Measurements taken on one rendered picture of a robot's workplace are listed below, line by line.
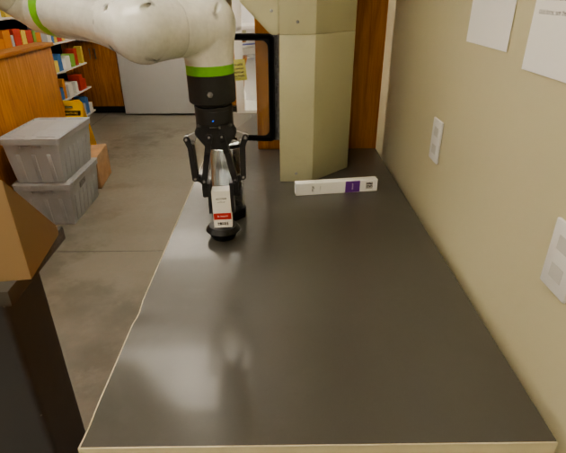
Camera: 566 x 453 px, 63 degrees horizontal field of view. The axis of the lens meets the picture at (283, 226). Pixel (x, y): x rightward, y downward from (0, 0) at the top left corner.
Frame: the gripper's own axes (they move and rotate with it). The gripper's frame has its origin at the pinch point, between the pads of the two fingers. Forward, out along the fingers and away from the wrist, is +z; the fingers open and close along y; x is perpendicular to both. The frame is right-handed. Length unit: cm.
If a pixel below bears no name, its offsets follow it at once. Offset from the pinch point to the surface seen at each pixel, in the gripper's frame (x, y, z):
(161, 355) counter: 28.7, 10.7, 18.3
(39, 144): -214, 138, 50
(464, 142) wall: -9, -57, -7
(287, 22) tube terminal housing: -55, -19, -31
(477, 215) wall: 5, -56, 5
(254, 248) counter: -9.2, -6.4, 18.8
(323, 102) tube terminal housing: -58, -30, -7
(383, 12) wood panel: -90, -56, -31
